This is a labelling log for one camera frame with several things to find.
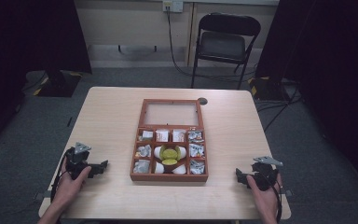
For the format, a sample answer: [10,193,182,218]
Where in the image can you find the person's left hand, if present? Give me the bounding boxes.
[51,158,92,210]

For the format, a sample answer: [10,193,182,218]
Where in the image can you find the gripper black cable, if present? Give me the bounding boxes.
[268,174,283,224]
[49,148,73,203]

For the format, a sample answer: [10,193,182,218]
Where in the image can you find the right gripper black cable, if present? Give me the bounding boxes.
[268,174,283,224]

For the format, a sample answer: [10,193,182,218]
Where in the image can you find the black stand base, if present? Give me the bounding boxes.
[248,76,290,101]
[33,69,83,98]

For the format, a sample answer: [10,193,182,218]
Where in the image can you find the white and orange packet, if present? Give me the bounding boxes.
[172,129,186,143]
[155,129,170,143]

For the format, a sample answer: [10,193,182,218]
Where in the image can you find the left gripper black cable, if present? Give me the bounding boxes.
[49,148,73,203]

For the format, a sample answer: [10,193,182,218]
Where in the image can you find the wooden compartment box with lid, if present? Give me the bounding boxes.
[130,98,210,183]

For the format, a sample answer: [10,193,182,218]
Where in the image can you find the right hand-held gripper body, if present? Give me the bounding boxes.
[251,155,284,192]

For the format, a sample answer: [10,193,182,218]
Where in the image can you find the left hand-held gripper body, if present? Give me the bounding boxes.
[64,142,92,180]

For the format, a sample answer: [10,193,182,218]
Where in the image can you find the white wall socket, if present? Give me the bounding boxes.
[162,0,185,13]

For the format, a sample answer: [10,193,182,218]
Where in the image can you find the person's right hand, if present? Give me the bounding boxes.
[245,173,283,221]

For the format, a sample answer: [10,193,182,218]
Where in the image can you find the white and silver packet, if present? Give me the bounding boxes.
[139,130,154,142]

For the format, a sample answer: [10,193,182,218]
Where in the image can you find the black floor cables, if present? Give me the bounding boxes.
[255,87,302,133]

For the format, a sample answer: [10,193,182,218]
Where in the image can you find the black folding chair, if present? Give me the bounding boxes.
[190,12,262,91]

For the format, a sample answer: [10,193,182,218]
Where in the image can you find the black curtain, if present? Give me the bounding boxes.
[255,0,358,195]
[0,0,93,157]

